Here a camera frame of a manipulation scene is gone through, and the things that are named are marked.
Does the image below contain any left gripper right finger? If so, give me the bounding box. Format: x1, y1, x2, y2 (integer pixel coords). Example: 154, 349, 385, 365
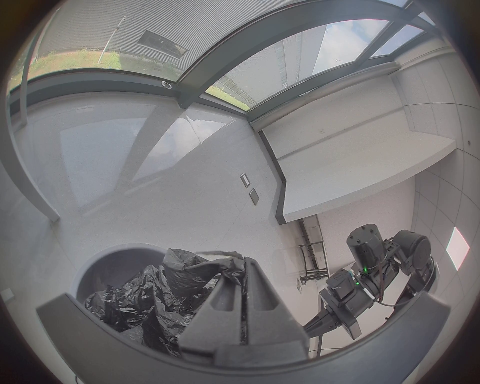
245, 257, 311, 364

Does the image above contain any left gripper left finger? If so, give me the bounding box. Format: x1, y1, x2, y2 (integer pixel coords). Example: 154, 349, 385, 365
179, 280, 247, 363

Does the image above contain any black plastic bag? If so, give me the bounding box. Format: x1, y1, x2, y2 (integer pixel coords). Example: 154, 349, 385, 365
84, 247, 249, 358

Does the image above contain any pale grey trash bin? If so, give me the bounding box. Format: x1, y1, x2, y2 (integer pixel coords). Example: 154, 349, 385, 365
71, 243, 241, 347

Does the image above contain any square ceiling light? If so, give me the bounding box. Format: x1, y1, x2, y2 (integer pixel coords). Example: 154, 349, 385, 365
446, 226, 471, 271

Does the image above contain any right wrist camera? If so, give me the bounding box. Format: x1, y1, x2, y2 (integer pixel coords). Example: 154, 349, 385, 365
325, 269, 361, 301

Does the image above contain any black cable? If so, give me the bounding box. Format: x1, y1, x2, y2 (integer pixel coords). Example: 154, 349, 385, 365
374, 289, 418, 309

